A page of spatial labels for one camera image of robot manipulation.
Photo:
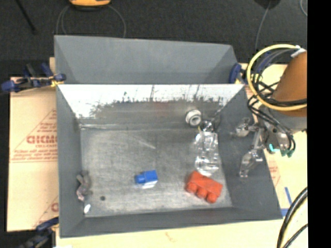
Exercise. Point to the blue and white toy block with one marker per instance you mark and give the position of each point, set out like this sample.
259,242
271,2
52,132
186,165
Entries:
146,178

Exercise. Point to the grey toy animal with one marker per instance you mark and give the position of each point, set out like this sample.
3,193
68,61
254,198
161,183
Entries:
84,186

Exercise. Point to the small white scrap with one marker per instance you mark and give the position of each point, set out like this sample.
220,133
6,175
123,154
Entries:
87,208

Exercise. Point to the grey metal bin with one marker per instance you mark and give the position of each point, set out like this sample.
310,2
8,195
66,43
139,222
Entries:
124,159

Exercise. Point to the clear glass bottle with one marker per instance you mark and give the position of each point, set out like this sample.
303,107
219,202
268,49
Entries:
207,151

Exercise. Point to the white and grey round cap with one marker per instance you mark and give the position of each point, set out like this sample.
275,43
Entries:
193,117

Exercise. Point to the brown cardboard board, red print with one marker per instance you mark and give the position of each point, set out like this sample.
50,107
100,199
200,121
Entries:
31,179

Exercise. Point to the red toy building brick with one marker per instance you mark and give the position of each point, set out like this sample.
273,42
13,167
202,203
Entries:
204,186

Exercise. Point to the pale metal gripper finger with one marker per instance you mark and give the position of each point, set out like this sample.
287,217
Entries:
243,129
249,161

